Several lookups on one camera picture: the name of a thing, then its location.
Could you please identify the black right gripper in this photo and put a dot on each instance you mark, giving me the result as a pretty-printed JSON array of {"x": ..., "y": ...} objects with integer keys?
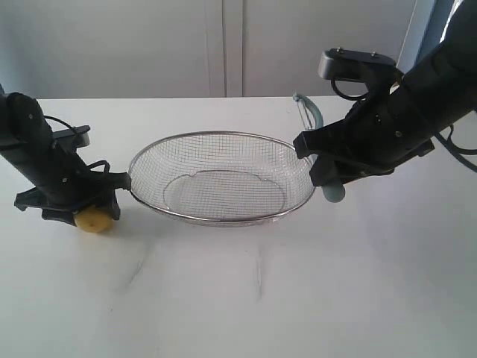
[{"x": 379, "y": 133}]

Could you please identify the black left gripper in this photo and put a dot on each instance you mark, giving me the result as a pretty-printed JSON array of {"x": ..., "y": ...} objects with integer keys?
[{"x": 64, "y": 184}]

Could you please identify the yellow lemon with sticker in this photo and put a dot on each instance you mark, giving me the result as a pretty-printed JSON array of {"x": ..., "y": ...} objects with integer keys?
[{"x": 93, "y": 220}]

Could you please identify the teal handled peeler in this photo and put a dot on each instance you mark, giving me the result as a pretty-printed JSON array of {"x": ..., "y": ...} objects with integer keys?
[{"x": 312, "y": 119}]

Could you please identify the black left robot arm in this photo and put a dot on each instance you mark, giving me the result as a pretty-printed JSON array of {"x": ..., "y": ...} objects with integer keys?
[{"x": 23, "y": 124}]

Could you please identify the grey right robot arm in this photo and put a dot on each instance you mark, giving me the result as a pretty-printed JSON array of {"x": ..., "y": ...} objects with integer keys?
[{"x": 449, "y": 70}]

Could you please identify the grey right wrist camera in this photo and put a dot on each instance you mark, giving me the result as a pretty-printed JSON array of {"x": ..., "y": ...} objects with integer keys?
[{"x": 376, "y": 71}]

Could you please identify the metal wire mesh basket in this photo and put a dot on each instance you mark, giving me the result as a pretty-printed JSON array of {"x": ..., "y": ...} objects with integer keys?
[{"x": 220, "y": 178}]

